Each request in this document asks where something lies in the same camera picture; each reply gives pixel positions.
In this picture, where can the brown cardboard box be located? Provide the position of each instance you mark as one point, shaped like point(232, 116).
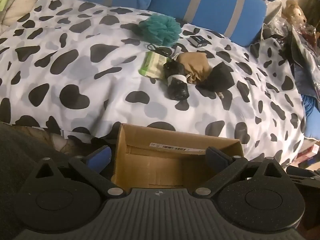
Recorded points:
point(160, 161)

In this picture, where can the cow print blanket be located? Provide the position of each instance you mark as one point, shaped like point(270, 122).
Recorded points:
point(100, 80)

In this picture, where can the black cloth pouch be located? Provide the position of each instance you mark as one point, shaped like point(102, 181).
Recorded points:
point(217, 77)

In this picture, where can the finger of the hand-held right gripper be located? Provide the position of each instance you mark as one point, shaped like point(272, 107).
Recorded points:
point(303, 178)

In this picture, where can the beige quilt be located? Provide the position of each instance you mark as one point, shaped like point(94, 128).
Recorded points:
point(25, 7)

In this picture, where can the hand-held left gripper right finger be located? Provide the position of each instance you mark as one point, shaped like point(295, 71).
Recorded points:
point(215, 155)

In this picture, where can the green wipes packet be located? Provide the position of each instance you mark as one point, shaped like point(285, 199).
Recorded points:
point(151, 63)

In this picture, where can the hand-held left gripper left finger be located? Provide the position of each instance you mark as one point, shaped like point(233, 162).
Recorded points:
point(100, 155)

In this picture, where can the pile of clothes and bags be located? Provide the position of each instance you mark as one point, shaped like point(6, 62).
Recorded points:
point(302, 55)

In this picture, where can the teal mesh bath loofah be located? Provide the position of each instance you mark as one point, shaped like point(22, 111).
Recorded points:
point(160, 28)

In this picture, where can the brown teddy bear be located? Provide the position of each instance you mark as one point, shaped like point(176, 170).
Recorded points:
point(293, 12)

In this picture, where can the small black box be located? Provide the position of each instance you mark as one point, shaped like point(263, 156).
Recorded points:
point(198, 41)

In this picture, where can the black plastic bag roll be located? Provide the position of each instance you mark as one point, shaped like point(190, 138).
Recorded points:
point(177, 90)

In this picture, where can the pink cardboard box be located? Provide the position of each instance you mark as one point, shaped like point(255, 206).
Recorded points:
point(310, 153)

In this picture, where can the blue cloth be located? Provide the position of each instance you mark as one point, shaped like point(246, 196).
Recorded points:
point(312, 115)

